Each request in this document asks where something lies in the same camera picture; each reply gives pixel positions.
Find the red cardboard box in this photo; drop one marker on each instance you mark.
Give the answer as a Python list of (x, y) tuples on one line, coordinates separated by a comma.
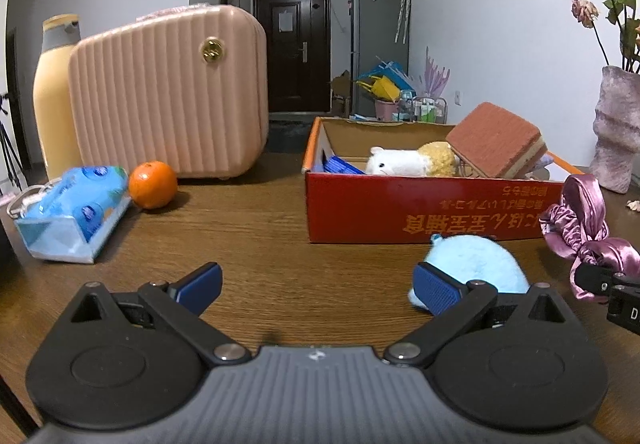
[(357, 209)]

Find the pink layered sponge block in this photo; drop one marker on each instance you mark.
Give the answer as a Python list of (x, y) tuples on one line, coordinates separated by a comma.
[(497, 143)]

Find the orange fruit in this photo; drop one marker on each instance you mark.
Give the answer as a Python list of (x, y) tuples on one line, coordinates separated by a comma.
[(153, 185)]

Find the pink bucket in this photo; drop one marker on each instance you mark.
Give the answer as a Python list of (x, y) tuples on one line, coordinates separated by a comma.
[(386, 110)]

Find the grey refrigerator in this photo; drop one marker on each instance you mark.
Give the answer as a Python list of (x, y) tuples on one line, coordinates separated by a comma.
[(374, 24)]

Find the white charger with cable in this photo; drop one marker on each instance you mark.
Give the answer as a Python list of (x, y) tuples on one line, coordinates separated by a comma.
[(19, 204)]

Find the pink ribbed hard suitcase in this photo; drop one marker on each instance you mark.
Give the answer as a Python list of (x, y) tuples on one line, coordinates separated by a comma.
[(187, 86)]

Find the white umbrella on refrigerator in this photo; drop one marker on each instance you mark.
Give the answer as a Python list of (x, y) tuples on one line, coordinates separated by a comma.
[(402, 27)]

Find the purple feather decoration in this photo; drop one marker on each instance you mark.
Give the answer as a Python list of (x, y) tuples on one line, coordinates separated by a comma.
[(435, 78)]

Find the purple ceramic vase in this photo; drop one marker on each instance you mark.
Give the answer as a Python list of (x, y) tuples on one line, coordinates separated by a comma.
[(616, 126)]

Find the light blue plush ball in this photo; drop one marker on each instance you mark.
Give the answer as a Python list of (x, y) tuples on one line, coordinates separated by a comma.
[(475, 258)]

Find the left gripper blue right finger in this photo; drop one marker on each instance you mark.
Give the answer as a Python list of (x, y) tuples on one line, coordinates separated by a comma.
[(435, 290)]

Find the metal trolley with bottles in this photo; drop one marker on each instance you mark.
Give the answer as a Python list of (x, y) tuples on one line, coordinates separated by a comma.
[(421, 110)]

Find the black tripod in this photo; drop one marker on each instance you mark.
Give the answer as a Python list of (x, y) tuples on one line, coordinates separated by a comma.
[(14, 168)]

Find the fallen pink petal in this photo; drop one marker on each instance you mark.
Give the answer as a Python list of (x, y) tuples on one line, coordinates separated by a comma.
[(634, 205)]

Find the pile of blue yellow bags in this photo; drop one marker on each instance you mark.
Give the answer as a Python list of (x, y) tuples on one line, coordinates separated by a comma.
[(386, 82)]

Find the pink satin scrunchie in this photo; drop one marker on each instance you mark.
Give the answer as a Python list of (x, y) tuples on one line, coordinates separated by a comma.
[(575, 229)]

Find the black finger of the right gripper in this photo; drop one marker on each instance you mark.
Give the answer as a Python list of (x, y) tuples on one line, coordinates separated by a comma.
[(597, 282)]

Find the white plush toy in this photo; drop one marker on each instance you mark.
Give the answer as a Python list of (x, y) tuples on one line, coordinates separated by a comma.
[(397, 163)]

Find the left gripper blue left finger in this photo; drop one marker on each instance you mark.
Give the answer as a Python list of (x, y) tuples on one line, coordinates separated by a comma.
[(200, 288)]

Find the dark brown entrance door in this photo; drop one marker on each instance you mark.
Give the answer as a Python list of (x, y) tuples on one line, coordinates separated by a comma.
[(298, 36)]

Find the yellow thermos bottle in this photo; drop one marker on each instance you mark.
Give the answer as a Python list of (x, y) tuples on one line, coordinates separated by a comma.
[(51, 94)]

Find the yellow plush toy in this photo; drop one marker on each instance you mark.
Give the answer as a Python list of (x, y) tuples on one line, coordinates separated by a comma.
[(441, 160)]

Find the blue tissue pocket pack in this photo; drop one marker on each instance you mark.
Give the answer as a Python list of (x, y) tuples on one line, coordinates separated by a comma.
[(338, 166)]

